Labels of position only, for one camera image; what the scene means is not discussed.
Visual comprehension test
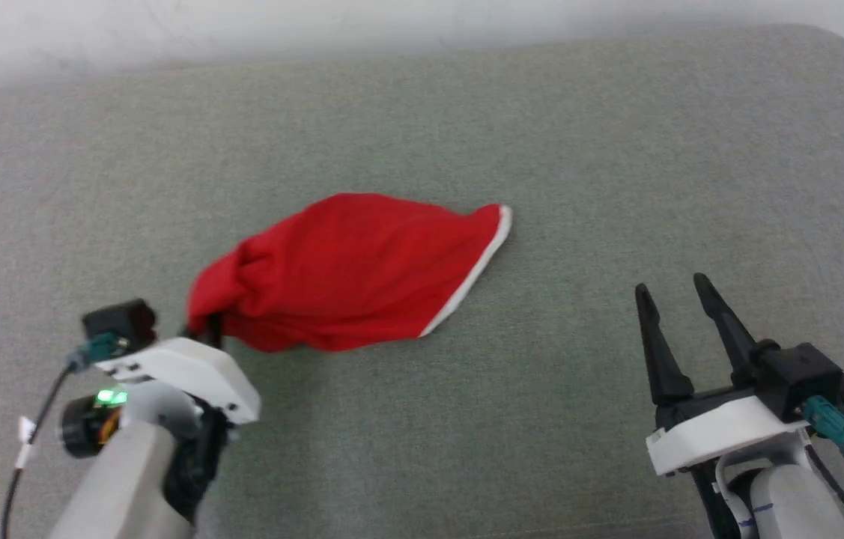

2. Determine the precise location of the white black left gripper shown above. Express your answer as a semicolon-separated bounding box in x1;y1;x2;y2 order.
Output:
96;314;262;522

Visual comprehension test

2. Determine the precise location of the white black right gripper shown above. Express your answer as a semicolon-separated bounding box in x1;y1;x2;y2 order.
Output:
634;272;813;539

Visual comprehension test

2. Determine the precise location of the red garment with white trim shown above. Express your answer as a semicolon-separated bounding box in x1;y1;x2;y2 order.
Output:
186;192;514;353

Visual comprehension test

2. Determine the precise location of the grey-green fabric sofa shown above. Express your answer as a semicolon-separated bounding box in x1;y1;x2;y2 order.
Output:
0;22;844;539

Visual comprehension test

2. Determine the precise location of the black left cable teal plug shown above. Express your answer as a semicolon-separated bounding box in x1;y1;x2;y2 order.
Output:
1;332;129;539

